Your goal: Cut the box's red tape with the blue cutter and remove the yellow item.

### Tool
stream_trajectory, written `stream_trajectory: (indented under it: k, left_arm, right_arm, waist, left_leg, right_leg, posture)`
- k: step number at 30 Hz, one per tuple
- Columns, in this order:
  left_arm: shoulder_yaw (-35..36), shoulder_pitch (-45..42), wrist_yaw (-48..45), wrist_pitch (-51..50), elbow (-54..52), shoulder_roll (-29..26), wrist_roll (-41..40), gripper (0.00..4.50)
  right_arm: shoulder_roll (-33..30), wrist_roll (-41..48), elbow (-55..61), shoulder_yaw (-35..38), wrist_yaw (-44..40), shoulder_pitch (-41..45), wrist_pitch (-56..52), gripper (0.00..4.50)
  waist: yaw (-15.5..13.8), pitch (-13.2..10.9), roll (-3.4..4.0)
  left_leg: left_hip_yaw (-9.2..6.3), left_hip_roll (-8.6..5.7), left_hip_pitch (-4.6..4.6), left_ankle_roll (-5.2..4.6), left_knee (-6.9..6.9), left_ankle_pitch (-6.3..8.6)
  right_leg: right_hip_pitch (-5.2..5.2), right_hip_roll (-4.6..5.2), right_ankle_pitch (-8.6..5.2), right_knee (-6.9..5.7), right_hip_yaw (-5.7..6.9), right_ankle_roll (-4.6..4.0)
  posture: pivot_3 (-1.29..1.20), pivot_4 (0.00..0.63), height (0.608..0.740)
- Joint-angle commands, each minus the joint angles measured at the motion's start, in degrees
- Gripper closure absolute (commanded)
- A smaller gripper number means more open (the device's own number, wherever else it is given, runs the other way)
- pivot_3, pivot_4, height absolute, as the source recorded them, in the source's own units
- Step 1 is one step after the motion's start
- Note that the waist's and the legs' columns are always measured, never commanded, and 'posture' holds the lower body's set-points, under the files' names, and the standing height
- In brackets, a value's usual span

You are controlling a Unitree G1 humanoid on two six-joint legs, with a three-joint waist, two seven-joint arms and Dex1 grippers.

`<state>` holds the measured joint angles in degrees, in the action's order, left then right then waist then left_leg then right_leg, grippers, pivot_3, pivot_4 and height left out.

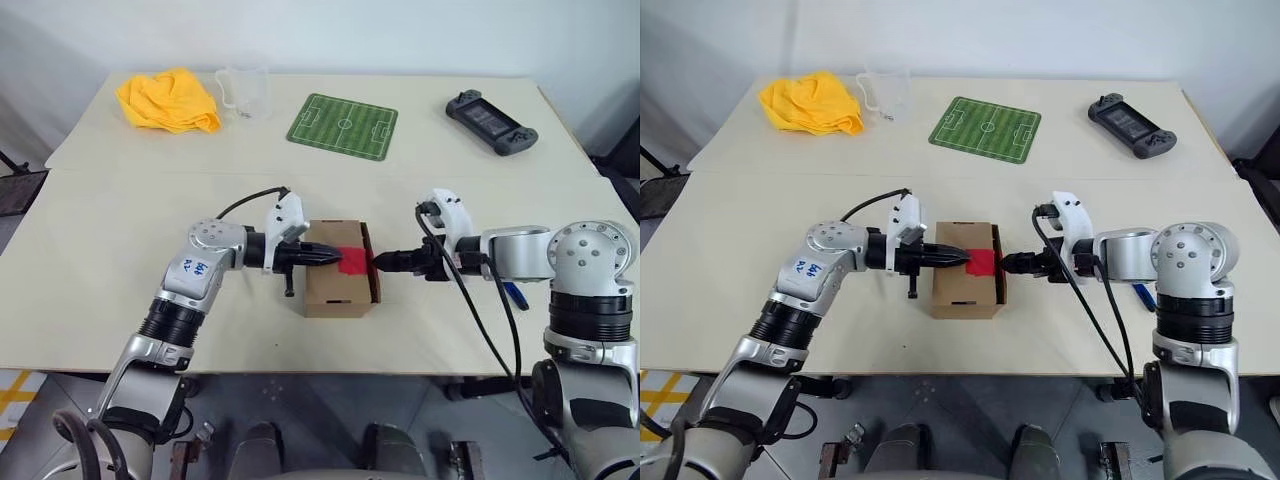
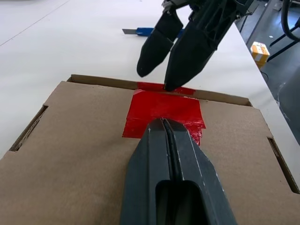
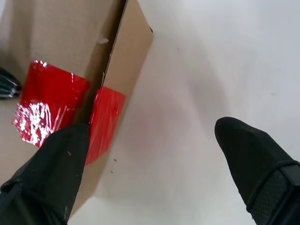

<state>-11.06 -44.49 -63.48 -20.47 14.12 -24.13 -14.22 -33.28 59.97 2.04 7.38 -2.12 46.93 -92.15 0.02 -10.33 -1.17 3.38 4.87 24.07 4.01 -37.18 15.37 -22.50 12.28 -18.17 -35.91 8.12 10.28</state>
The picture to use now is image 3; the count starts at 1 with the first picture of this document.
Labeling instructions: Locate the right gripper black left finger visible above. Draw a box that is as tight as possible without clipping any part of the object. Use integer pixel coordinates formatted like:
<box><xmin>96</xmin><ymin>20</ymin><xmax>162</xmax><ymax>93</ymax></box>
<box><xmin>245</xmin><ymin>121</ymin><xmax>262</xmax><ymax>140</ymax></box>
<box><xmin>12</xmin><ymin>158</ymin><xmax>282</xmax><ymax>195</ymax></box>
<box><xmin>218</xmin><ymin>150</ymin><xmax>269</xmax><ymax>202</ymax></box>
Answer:
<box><xmin>0</xmin><ymin>122</ymin><xmax>90</xmax><ymax>225</ymax></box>

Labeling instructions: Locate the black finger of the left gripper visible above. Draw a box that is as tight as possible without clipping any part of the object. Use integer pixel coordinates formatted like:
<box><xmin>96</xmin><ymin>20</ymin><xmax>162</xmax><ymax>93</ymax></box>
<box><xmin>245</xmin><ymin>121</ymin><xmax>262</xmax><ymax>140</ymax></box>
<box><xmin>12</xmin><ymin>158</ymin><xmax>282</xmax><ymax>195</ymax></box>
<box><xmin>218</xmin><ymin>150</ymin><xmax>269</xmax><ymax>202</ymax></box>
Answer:
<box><xmin>0</xmin><ymin>67</ymin><xmax>23</xmax><ymax>100</ymax></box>

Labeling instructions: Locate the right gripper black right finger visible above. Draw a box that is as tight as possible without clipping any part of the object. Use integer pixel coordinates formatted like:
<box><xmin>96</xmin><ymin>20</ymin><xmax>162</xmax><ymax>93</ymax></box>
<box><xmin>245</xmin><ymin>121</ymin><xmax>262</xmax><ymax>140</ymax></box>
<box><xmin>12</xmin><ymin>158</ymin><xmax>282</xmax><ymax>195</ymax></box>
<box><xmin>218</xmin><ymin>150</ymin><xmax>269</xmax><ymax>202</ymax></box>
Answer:
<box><xmin>214</xmin><ymin>117</ymin><xmax>300</xmax><ymax>225</ymax></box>

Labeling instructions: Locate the brown cardboard box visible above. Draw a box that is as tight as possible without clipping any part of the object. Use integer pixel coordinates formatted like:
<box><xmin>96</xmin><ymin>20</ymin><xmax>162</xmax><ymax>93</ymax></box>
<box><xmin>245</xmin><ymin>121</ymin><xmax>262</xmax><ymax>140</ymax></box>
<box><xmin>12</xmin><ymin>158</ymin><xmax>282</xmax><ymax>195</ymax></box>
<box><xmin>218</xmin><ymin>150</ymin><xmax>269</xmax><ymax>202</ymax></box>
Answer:
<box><xmin>0</xmin><ymin>0</ymin><xmax>154</xmax><ymax>218</ymax></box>

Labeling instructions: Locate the red adhesive tape patch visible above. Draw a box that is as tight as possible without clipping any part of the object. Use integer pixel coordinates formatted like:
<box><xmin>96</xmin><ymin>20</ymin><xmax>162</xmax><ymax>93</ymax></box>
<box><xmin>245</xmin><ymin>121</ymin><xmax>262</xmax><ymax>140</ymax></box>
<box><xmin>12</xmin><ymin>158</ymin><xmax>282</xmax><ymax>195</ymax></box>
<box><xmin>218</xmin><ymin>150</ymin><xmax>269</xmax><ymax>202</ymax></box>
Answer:
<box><xmin>13</xmin><ymin>60</ymin><xmax>127</xmax><ymax>166</ymax></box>

